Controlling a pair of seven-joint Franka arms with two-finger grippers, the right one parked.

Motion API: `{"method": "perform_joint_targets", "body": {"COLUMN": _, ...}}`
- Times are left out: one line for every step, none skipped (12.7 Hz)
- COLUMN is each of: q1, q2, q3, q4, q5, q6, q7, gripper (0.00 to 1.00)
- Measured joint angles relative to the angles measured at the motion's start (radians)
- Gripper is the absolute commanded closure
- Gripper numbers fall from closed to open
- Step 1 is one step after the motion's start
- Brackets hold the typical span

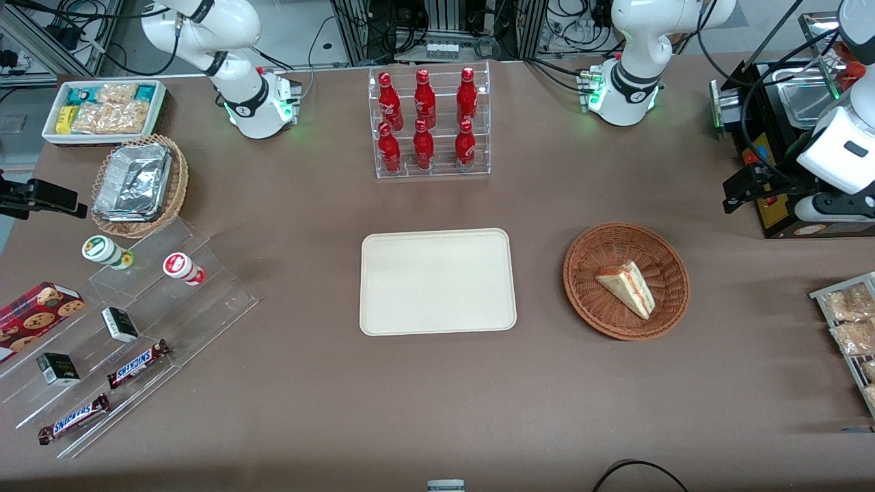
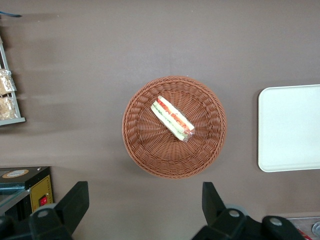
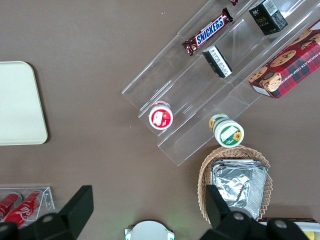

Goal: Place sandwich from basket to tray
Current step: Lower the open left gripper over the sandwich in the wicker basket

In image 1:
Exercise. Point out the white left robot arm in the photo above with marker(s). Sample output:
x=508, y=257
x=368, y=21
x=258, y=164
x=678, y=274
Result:
x=632, y=75

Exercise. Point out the steel appliance tray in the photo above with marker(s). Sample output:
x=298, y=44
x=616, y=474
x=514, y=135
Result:
x=803, y=102

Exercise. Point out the light wicker basket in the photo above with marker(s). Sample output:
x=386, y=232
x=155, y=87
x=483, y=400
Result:
x=176, y=191

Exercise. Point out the triangular wrapped sandwich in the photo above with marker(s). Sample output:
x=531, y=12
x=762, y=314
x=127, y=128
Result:
x=632, y=290

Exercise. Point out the brown wicker basket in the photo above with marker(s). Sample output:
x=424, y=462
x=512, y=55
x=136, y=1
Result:
x=591, y=307

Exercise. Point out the beige plastic tray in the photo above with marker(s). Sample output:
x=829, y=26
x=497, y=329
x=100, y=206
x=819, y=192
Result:
x=437, y=281

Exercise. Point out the black countertop appliance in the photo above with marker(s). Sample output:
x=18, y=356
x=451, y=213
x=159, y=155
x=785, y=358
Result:
x=772, y=147

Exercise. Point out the white rectangular snack bin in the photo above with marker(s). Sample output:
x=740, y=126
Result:
x=49, y=133

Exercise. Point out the green lid cup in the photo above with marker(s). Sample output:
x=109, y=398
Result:
x=101, y=249

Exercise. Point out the aluminium foil container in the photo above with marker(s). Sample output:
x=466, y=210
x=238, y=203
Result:
x=133, y=181

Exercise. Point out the yellow snack packet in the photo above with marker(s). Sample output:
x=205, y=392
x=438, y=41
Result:
x=64, y=119

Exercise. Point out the clear cracker bag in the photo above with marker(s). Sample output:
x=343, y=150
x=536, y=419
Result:
x=113, y=117
x=116, y=93

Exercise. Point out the teal snack packet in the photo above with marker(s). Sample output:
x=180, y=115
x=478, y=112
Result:
x=145, y=92
x=80, y=95

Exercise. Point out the red tartan cookie box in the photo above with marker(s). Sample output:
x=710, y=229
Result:
x=37, y=318

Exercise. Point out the clear bag of pastries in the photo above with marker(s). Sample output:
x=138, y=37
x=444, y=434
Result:
x=851, y=303
x=871, y=395
x=856, y=337
x=869, y=370

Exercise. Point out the red lid cup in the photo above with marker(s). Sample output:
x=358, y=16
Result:
x=179, y=266

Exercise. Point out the small black carton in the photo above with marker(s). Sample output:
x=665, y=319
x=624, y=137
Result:
x=120, y=324
x=58, y=370

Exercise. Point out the clear acrylic stepped shelf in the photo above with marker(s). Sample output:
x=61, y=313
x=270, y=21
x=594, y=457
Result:
x=205, y=307

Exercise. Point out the Snickers chocolate bar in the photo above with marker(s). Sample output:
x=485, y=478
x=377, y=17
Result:
x=137, y=364
x=74, y=419

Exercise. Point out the clear acrylic bottle rack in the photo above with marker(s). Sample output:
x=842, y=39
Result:
x=482, y=167

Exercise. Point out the red cola bottle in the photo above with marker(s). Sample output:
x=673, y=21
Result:
x=424, y=101
x=467, y=97
x=423, y=149
x=389, y=102
x=389, y=152
x=465, y=149

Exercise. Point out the small grey device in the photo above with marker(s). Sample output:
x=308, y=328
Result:
x=446, y=486

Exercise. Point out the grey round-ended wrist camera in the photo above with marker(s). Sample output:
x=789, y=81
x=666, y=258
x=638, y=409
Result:
x=830, y=208

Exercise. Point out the aluminium frame rack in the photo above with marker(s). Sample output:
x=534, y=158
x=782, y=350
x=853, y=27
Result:
x=437, y=27

